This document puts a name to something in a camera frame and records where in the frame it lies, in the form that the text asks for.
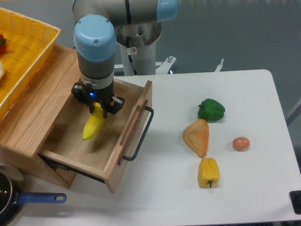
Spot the open wooden top drawer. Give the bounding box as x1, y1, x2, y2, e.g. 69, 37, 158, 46
38, 77, 152, 193

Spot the yellow bell pepper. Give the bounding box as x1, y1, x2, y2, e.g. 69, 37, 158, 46
198, 157, 220, 188

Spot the green bell pepper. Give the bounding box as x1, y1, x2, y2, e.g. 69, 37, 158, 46
198, 98, 225, 122

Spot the black drawer handle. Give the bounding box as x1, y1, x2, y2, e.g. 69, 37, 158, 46
122, 106, 154, 161

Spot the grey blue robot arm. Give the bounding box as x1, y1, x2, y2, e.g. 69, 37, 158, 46
71, 0, 179, 114

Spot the pan with blue handle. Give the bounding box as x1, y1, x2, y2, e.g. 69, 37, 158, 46
0, 171, 67, 225

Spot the wooden drawer cabinet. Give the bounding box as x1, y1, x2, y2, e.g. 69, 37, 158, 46
0, 44, 101, 190

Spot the yellow banana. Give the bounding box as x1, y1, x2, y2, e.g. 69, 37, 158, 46
82, 103, 104, 140

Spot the orange croissant bread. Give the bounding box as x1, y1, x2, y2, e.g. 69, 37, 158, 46
182, 119, 209, 158

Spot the white round food item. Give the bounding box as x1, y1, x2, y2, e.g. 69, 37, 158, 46
0, 61, 5, 79

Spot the red tomato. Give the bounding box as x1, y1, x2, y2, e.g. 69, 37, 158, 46
0, 33, 7, 55

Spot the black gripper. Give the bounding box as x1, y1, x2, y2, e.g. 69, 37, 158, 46
71, 82, 125, 119

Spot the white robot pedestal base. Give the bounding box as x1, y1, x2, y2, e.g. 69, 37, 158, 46
115, 22, 176, 76

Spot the black corner object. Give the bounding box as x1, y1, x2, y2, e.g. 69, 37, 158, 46
289, 190, 301, 215

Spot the yellow plastic basket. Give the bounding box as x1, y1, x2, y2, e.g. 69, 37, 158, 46
0, 8, 61, 116

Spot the brown egg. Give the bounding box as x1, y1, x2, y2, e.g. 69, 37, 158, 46
232, 137, 250, 151

